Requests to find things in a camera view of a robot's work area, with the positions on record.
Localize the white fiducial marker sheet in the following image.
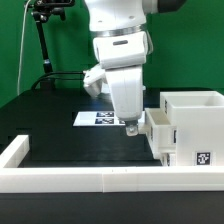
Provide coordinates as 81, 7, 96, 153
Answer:
72, 111, 146, 127

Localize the white plastic border frame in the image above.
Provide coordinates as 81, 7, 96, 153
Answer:
0, 135, 224, 193

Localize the white drawer box front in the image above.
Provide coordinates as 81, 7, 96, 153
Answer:
162, 153, 176, 167

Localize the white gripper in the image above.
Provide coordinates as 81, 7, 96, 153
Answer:
93, 31, 148, 137

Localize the black camera stand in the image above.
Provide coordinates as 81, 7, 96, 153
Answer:
27, 0, 75, 91

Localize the white drawer box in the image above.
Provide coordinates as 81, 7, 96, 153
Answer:
162, 153, 176, 167
139, 108, 176, 159

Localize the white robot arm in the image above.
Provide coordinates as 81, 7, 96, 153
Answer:
84, 0, 187, 136

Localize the white drawer cabinet housing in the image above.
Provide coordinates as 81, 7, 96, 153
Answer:
160, 91, 224, 166

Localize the white cable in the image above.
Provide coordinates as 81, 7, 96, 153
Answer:
16, 0, 34, 98

